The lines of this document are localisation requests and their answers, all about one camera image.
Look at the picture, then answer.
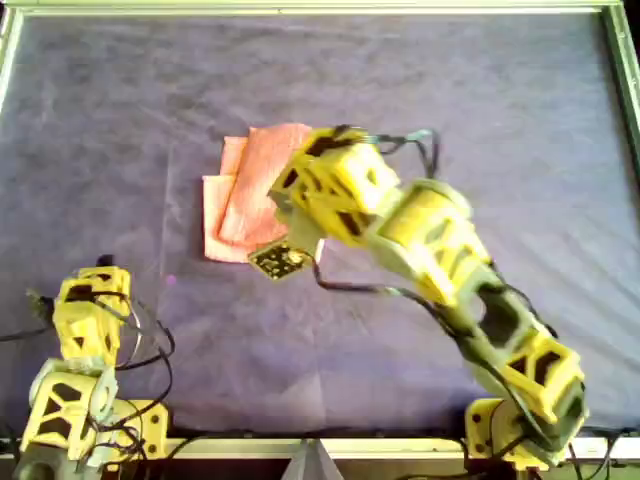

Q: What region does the aluminium table frame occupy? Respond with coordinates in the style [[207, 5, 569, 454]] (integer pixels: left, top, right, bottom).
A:
[[0, 0, 640, 461]]

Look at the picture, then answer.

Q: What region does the pink terry cloth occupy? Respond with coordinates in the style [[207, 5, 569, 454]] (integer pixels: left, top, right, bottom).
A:
[[201, 122, 329, 265]]

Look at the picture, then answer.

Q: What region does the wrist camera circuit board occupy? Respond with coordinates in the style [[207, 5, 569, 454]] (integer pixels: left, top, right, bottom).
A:
[[25, 287, 57, 321], [247, 238, 309, 284]]

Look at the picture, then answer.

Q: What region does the grey triangular stand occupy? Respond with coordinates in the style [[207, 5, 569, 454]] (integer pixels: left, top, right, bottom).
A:
[[282, 439, 341, 480]]

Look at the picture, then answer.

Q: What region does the black camera cable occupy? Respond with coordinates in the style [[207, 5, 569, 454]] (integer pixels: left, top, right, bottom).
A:
[[310, 249, 481, 361], [0, 319, 54, 344]]

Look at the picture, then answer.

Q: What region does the left yellow gripper body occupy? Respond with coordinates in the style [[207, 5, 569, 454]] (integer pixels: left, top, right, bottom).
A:
[[54, 267, 133, 335]]

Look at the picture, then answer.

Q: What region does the right yellow gripper body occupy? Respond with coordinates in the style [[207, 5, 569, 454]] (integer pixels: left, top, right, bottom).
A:
[[268, 128, 372, 247]]

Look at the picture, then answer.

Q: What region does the black base cable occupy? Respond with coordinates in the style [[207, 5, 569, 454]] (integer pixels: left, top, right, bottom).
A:
[[167, 429, 304, 459], [564, 430, 640, 480]]

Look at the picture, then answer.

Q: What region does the black motor cable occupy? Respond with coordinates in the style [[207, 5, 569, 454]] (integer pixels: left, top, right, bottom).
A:
[[114, 294, 176, 431], [372, 127, 442, 181]]

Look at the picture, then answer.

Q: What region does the blue nonwoven table cover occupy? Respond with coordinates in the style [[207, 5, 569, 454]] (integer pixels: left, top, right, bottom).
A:
[[7, 12, 624, 436]]

